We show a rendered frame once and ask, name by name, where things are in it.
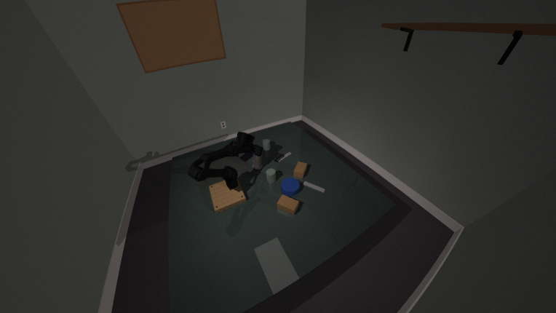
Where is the grey flat bar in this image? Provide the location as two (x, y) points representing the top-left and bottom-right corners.
(277, 152), (292, 162)
(304, 181), (325, 193)

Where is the blue short cylinder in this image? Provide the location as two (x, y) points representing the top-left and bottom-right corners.
(281, 178), (300, 196)

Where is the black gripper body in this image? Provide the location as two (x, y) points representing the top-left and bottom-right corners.
(244, 143), (263, 157)

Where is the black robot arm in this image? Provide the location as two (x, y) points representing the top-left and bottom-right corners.
(188, 132), (255, 191)

